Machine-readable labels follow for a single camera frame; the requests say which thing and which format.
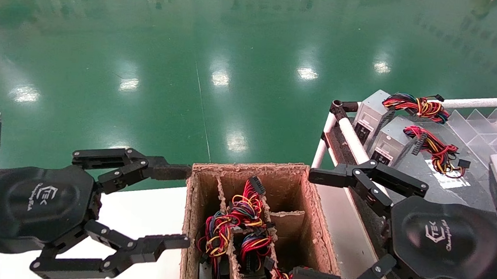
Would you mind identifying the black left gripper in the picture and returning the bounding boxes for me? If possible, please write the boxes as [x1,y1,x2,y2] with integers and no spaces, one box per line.
[0,139,197,279]

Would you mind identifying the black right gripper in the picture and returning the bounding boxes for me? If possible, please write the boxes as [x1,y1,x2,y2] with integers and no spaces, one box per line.
[291,155,497,279]

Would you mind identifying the brown cardboard box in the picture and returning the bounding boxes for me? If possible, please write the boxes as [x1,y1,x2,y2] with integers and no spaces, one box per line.
[179,155,352,279]

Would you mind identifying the black brush strip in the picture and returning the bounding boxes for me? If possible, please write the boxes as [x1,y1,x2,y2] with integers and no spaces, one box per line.
[315,127,402,257]

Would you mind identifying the white label sticker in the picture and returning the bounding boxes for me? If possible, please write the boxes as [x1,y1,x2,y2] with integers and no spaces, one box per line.
[422,158,473,192]

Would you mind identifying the black pipe connector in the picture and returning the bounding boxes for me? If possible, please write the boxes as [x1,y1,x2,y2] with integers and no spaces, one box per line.
[329,99,360,124]

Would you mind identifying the clear acrylic zigzag divider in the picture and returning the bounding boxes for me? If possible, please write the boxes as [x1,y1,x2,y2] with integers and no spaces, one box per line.
[442,105,497,167]

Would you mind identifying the wired power supplies in box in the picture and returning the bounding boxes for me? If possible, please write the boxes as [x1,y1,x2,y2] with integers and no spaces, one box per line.
[207,174,308,279]

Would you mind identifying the white frame pipe leg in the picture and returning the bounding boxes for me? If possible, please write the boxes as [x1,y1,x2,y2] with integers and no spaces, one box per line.
[311,111,338,170]

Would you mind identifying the short white frame pipe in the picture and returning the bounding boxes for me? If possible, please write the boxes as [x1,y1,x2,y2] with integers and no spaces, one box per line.
[441,92,497,113]

